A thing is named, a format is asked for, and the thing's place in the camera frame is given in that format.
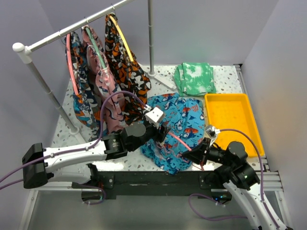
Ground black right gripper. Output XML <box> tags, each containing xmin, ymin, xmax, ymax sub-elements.
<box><xmin>182</xmin><ymin>137</ymin><xmax>234</xmax><ymax>166</ymax></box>

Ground pink wire hanger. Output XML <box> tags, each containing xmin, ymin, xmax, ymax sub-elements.
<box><xmin>155</xmin><ymin>131</ymin><xmax>205</xmax><ymax>171</ymax></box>

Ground blue shark print shorts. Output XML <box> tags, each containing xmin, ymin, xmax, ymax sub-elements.
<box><xmin>141</xmin><ymin>93</ymin><xmax>205</xmax><ymax>174</ymax></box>

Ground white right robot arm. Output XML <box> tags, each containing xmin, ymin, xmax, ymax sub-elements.
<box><xmin>182</xmin><ymin>138</ymin><xmax>289</xmax><ymax>230</ymax></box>

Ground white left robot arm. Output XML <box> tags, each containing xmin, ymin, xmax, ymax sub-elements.
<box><xmin>22</xmin><ymin>121</ymin><xmax>170</xmax><ymax>189</ymax></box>

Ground pink patterned shorts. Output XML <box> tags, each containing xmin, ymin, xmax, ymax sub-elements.
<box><xmin>82</xmin><ymin>25</ymin><xmax>126</xmax><ymax>133</ymax></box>

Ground green white tie-dye shorts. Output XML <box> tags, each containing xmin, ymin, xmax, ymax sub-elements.
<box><xmin>173</xmin><ymin>62</ymin><xmax>216</xmax><ymax>97</ymax></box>

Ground orange black camouflage shorts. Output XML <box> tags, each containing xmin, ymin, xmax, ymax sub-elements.
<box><xmin>104</xmin><ymin>13</ymin><xmax>152</xmax><ymax>127</ymax></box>

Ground navy orange patterned shorts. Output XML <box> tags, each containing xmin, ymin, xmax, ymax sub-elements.
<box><xmin>70</xmin><ymin>32</ymin><xmax>101</xmax><ymax>141</ymax></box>

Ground yellow hanger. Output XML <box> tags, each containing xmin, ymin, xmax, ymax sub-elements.
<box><xmin>109</xmin><ymin>16</ymin><xmax>134</xmax><ymax>62</ymax></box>

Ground green hanger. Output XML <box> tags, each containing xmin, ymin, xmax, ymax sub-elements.
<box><xmin>85</xmin><ymin>27</ymin><xmax>106</xmax><ymax>69</ymax></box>

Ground pink hanger with shorts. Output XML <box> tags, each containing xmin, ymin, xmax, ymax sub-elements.
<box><xmin>66</xmin><ymin>33</ymin><xmax>79</xmax><ymax>95</ymax></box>

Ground yellow plastic tray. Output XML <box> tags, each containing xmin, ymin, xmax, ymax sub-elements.
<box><xmin>204</xmin><ymin>93</ymin><xmax>265</xmax><ymax>158</ymax></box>

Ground silver clothes rack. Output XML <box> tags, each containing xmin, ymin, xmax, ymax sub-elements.
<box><xmin>12</xmin><ymin>0</ymin><xmax>176</xmax><ymax>143</ymax></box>

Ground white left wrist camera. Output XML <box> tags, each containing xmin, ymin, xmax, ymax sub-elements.
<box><xmin>145</xmin><ymin>107</ymin><xmax>165</xmax><ymax>128</ymax></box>

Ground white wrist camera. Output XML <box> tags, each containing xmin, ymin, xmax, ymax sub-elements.
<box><xmin>145</xmin><ymin>107</ymin><xmax>165</xmax><ymax>128</ymax></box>
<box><xmin>205</xmin><ymin>125</ymin><xmax>221</xmax><ymax>145</ymax></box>

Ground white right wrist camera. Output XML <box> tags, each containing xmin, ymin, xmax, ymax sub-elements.
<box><xmin>205</xmin><ymin>125</ymin><xmax>221</xmax><ymax>145</ymax></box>

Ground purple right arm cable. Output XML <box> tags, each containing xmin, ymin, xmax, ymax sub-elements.
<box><xmin>188</xmin><ymin>128</ymin><xmax>281</xmax><ymax>228</ymax></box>

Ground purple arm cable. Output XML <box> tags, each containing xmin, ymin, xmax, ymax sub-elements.
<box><xmin>0</xmin><ymin>90</ymin><xmax>151</xmax><ymax>190</ymax></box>
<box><xmin>188</xmin><ymin>128</ymin><xmax>281</xmax><ymax>228</ymax></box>

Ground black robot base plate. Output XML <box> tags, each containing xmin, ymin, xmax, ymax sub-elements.
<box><xmin>71</xmin><ymin>171</ymin><xmax>232</xmax><ymax>201</ymax></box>

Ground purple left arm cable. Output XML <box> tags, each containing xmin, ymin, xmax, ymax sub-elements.
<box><xmin>0</xmin><ymin>90</ymin><xmax>151</xmax><ymax>190</ymax></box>

